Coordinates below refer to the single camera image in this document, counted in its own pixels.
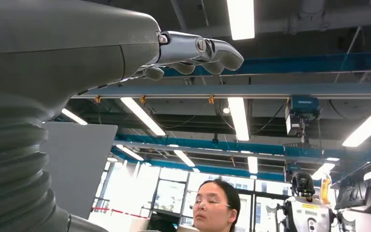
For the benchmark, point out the white black humanoid robot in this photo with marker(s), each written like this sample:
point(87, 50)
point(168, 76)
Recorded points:
point(307, 211)

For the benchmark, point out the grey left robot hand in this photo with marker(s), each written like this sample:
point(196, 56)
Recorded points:
point(60, 48)

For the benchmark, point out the long ceiling light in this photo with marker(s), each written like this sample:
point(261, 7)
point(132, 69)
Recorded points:
point(240, 19)
point(142, 116)
point(368, 125)
point(184, 158)
point(238, 118)
point(74, 117)

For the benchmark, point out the seated person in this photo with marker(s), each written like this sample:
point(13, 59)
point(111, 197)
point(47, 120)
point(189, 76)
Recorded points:
point(216, 208)

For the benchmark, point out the white counter partition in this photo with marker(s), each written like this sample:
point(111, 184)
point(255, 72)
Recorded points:
point(76, 166)

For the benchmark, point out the blue ceiling hoist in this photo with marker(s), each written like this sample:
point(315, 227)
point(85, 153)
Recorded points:
point(302, 109)

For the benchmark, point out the red barrier belt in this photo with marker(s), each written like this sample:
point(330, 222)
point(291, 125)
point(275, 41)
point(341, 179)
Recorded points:
point(121, 212)

